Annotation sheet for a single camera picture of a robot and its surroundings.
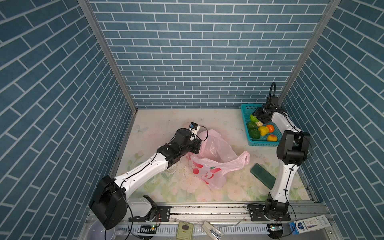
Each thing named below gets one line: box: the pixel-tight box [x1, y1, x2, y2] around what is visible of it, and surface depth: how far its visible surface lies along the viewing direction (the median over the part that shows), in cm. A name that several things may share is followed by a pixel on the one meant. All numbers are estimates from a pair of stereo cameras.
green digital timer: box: [176, 221, 194, 240], surface depth 69 cm
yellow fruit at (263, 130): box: [258, 126, 269, 136], surface depth 104 cm
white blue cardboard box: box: [289, 214, 332, 235], surface depth 72 cm
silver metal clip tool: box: [202, 221, 224, 240], surface depth 69 cm
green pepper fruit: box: [249, 129, 261, 139], surface depth 103 cm
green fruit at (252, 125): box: [247, 121, 258, 130], surface depth 106 cm
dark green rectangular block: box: [250, 163, 276, 190], surface depth 88 cm
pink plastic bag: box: [186, 129, 251, 190], surface depth 74 cm
